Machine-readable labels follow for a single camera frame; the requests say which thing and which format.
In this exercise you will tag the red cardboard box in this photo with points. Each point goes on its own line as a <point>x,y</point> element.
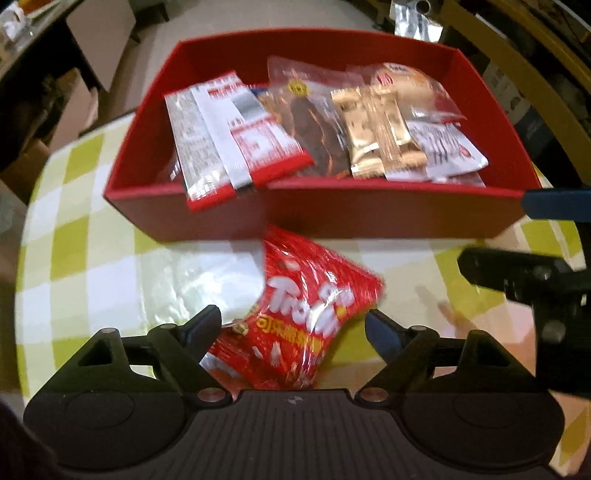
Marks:
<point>369,212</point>

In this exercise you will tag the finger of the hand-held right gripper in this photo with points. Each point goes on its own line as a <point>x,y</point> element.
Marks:
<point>554,203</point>
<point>498,270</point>

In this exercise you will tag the silver foil bag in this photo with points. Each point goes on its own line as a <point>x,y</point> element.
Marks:
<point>415,23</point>

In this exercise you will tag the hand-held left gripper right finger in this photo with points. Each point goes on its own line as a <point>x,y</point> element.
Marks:
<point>383,337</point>

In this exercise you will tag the round bun packet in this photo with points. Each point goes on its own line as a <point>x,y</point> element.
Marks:
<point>415,85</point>

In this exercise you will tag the wooden chair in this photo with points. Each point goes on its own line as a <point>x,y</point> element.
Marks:
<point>535,78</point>

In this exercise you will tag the clear dark meat packet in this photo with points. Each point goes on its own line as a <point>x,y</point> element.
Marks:
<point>309,120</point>

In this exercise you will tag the red gummy candy packet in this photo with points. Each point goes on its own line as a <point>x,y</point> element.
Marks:
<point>300,300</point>

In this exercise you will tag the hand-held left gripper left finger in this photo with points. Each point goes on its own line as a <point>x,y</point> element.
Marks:
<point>203,324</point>

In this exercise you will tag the cardboard boxes under cabinet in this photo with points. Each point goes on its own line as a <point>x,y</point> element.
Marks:
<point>69,106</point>

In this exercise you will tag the gold snack packet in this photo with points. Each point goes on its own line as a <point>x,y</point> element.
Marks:
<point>392,124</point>
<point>360,134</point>

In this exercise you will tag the red white dark snack packet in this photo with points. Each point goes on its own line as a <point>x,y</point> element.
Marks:
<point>258,138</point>

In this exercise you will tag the white spicy strip packet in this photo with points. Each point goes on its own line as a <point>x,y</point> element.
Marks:
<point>443,147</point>

